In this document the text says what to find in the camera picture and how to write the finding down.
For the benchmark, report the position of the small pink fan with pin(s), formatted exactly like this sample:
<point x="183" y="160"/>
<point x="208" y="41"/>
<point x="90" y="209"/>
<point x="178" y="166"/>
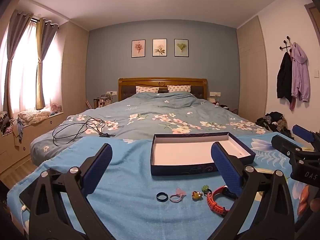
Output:
<point x="55" y="108"/>

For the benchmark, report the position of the floral grey-blue duvet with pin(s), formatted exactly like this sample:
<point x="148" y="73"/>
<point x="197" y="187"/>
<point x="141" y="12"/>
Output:
<point x="150" y="110"/>

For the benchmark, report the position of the purple jacket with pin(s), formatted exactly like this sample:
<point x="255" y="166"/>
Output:
<point x="301" y="80"/>

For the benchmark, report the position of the navy cardboard box tray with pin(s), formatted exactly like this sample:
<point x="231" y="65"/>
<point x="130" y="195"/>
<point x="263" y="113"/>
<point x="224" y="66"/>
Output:
<point x="182" y="152"/>

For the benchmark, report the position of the black wall coat rack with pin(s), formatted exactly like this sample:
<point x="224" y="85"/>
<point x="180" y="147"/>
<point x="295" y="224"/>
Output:
<point x="285" y="46"/>

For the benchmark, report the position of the white wall socket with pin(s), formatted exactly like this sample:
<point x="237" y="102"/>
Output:
<point x="215" y="94"/>
<point x="111" y="93"/>

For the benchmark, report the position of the folded beige clothes pile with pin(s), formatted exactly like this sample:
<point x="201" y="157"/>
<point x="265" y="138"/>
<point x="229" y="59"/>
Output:
<point x="32" y="117"/>

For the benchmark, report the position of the person's right hand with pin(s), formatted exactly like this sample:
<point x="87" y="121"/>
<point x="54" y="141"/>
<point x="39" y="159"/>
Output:
<point x="303" y="200"/>

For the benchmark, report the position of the window seat cabinet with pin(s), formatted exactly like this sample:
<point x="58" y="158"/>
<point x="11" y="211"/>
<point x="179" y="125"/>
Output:
<point x="40" y="135"/>

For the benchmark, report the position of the orange smartwatch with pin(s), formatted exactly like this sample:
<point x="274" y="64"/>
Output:
<point x="214" y="208"/>

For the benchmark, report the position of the grey curtain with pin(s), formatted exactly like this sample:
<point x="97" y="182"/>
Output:
<point x="41" y="80"/>
<point x="15" y="37"/>

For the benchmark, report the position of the dark clothes pile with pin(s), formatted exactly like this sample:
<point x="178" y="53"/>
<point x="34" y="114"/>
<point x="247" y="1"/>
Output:
<point x="275" y="121"/>

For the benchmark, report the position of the framed green flower picture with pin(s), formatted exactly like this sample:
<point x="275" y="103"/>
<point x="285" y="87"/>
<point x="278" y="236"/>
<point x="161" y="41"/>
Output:
<point x="181" y="47"/>

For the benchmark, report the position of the beige wardrobe by window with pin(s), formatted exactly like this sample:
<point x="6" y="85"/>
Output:
<point x="75" y="67"/>

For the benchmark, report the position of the framed white flower picture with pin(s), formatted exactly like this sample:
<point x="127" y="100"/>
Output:
<point x="159" y="47"/>

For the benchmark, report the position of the white sheer curtain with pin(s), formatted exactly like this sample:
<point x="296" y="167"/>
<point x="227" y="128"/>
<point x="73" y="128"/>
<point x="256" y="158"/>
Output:
<point x="25" y="75"/>

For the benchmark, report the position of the light blue blanket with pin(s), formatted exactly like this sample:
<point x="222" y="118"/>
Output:
<point x="130" y="205"/>

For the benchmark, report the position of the beige wardrobe by coat rack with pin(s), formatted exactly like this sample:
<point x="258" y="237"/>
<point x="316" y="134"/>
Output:
<point x="251" y="75"/>

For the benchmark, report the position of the wooden headboard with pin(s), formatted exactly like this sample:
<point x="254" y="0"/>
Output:
<point x="162" y="82"/>

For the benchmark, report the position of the black smartphone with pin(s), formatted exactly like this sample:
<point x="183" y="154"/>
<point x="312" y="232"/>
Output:
<point x="26" y="195"/>

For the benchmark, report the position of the wooden door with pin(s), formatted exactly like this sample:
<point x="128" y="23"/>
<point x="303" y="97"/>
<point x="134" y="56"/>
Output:
<point x="315" y="17"/>

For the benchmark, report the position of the black jacket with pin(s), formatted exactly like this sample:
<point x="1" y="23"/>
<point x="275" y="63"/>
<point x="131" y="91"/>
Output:
<point x="285" y="80"/>

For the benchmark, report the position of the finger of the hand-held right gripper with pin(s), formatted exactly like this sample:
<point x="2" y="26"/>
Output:
<point x="303" y="131"/>
<point x="285" y="143"/>

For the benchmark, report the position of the white wall switch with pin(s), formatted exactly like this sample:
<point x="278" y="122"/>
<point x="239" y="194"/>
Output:
<point x="317" y="73"/>

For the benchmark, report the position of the dotted white pillow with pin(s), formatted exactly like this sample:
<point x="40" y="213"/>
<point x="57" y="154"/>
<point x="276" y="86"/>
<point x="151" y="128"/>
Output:
<point x="178" y="88"/>
<point x="147" y="89"/>

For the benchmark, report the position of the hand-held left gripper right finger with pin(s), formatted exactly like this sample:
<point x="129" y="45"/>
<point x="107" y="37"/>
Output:
<point x="225" y="167"/>

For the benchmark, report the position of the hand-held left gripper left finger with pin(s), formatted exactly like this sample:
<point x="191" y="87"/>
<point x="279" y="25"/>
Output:
<point x="97" y="172"/>

